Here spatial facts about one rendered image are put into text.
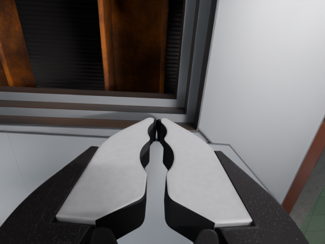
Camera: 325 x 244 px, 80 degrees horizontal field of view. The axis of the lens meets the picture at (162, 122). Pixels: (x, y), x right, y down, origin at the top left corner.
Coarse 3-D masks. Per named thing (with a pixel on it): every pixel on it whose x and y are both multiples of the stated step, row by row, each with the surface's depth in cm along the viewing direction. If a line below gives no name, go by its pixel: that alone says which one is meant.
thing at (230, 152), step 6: (228, 144) 15; (228, 150) 15; (234, 150) 15; (228, 156) 15; (234, 156) 15; (234, 162) 16; (240, 162) 16; (246, 168) 16; (252, 174) 16; (258, 180) 17; (264, 186) 17
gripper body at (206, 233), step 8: (96, 232) 6; (104, 232) 6; (112, 232) 6; (200, 232) 6; (208, 232) 6; (96, 240) 5; (104, 240) 5; (112, 240) 5; (200, 240) 6; (208, 240) 6; (216, 240) 6
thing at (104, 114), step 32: (192, 0) 13; (192, 32) 14; (192, 64) 13; (0, 96) 16; (32, 96) 16; (64, 96) 16; (96, 96) 16; (128, 96) 16; (160, 96) 16; (192, 96) 15; (0, 128) 14; (32, 128) 14; (64, 128) 14; (96, 128) 14; (192, 128) 15
